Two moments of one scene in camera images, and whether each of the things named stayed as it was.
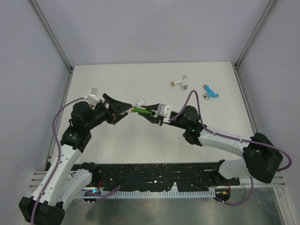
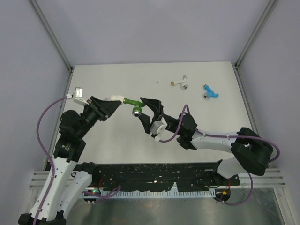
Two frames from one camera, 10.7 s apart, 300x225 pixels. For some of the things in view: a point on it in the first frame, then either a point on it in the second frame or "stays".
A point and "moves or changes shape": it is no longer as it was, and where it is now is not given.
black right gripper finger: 153,119 to 145,119
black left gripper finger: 118,107 to 105,107
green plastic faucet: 144,111 moves or changes shape
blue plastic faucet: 209,93 stays
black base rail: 157,176 stays
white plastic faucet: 183,85 stays
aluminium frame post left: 53,36 stays
